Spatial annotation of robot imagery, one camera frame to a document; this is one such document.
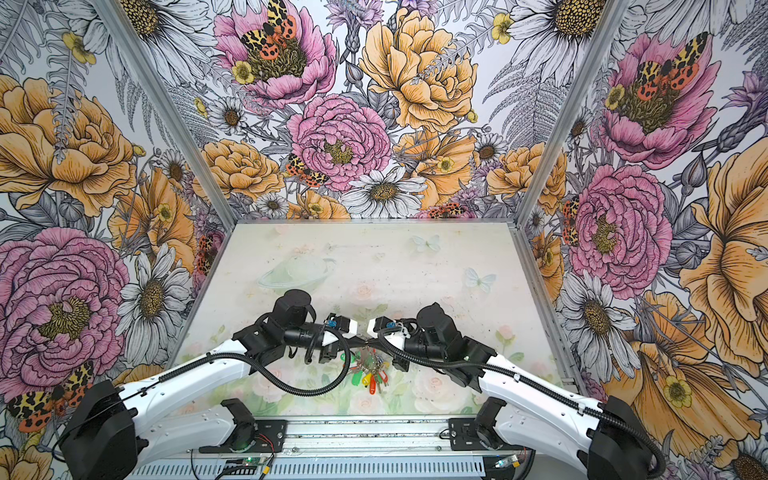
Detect metal key organizer plate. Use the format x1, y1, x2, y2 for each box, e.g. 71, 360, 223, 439
351, 346, 389, 383

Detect bunch of coloured key tags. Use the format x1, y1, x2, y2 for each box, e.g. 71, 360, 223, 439
348, 352, 390, 395

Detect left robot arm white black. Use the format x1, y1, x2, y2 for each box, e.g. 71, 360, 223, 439
57, 289, 359, 479

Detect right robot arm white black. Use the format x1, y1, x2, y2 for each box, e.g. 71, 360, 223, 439
367, 303, 667, 479

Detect green circuit board left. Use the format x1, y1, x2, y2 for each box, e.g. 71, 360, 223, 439
226, 456, 272, 477

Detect green circuit board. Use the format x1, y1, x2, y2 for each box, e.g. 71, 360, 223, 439
494, 455, 521, 470
226, 456, 272, 477

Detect green circuit board right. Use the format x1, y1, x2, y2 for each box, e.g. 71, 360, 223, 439
494, 455, 521, 470

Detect left black corrugated cable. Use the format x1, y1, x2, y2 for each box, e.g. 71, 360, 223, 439
137, 326, 353, 397

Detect aluminium front rail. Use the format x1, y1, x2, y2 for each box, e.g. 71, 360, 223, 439
128, 413, 601, 480

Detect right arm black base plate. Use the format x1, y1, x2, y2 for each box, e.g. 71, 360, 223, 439
445, 417, 523, 452

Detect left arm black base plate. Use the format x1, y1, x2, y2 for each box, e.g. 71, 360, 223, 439
198, 419, 288, 454

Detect right aluminium corner post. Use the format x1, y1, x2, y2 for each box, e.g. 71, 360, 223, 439
515, 0, 631, 229

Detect aluminium corner post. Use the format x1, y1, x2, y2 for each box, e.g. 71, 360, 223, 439
515, 0, 631, 229
94, 1, 237, 233

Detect left aluminium corner post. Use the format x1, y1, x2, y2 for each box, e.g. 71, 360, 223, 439
94, 1, 237, 233

